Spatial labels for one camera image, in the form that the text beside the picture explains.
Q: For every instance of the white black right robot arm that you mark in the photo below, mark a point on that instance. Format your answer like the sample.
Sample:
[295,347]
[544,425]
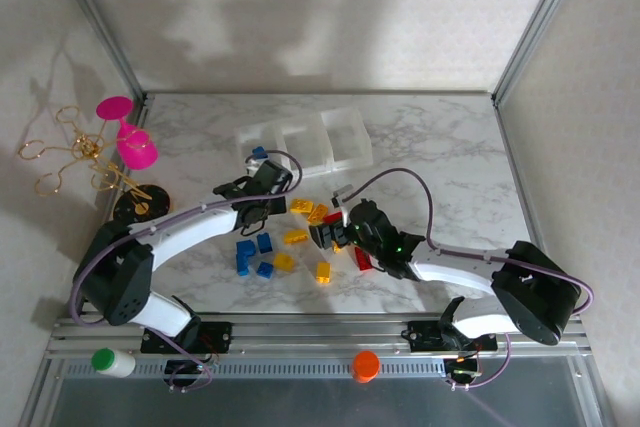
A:
[460,267]

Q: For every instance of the orange bottle cap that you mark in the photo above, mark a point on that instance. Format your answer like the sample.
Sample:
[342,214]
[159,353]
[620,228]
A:
[366,364]

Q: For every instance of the red lego brick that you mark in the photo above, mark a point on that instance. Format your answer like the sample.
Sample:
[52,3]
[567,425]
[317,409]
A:
[332,217]
[362,261]

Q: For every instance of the large blue lego brick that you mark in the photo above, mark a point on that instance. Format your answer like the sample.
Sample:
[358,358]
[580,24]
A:
[244,253]

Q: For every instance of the white bottle green cap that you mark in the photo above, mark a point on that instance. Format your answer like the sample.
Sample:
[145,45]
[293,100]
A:
[122,364]

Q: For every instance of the aluminium table side rail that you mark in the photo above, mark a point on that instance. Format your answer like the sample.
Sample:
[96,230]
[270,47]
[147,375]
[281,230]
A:
[520,172]

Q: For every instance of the aluminium frame post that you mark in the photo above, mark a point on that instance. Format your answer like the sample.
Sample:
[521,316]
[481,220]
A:
[537,22]
[100,22]

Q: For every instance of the yellow lego brick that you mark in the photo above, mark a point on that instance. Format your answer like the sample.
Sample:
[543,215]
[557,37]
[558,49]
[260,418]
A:
[323,272]
[284,262]
[317,214]
[296,236]
[301,205]

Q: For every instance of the wide aluminium base rail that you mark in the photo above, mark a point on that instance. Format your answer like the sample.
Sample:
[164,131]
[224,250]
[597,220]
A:
[320,334]

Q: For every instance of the thin aluminium frame rail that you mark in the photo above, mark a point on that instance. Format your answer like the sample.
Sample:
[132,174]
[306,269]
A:
[320,93]

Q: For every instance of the white translucent plastic bin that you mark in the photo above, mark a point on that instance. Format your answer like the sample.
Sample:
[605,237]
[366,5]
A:
[305,147]
[350,139]
[250,134]

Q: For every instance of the pink plastic wine glass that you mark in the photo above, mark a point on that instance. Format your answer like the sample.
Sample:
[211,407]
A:
[137,149]

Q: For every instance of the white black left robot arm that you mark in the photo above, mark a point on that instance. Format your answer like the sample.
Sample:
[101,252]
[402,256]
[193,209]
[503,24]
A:
[200,222]

